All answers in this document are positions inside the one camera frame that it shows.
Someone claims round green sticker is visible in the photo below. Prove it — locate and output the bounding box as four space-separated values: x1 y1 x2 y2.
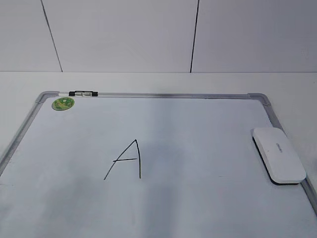
52 97 75 112

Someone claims white board eraser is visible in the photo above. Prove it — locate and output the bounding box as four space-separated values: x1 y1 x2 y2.
252 127 307 185

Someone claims white board with grey frame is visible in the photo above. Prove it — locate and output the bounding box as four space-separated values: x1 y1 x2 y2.
0 91 317 238

